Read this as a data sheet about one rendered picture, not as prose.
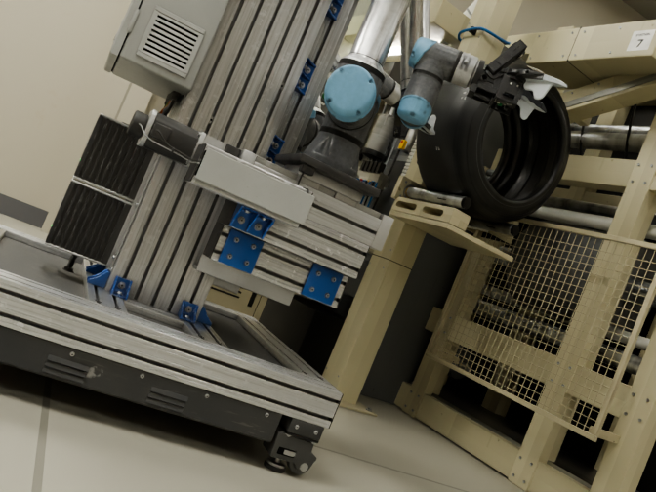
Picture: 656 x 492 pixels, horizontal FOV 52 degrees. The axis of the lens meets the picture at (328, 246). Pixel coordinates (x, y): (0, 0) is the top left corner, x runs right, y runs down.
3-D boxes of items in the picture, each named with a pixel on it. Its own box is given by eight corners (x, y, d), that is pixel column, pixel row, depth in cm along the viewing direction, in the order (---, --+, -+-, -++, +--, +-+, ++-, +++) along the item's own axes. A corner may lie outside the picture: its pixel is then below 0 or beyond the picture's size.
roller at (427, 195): (412, 198, 275) (403, 197, 272) (414, 186, 274) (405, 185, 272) (471, 210, 245) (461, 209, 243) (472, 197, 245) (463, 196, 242)
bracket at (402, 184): (389, 196, 272) (399, 174, 272) (457, 231, 293) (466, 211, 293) (394, 198, 269) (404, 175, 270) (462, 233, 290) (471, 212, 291)
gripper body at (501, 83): (511, 117, 160) (463, 99, 161) (523, 86, 162) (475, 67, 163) (519, 105, 153) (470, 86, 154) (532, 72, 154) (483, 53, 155)
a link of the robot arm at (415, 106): (423, 133, 166) (440, 92, 166) (427, 122, 154) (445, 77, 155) (393, 121, 166) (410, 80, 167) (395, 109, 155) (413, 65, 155)
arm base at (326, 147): (310, 158, 163) (327, 121, 163) (292, 159, 177) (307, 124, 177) (363, 184, 168) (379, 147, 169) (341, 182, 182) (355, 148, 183)
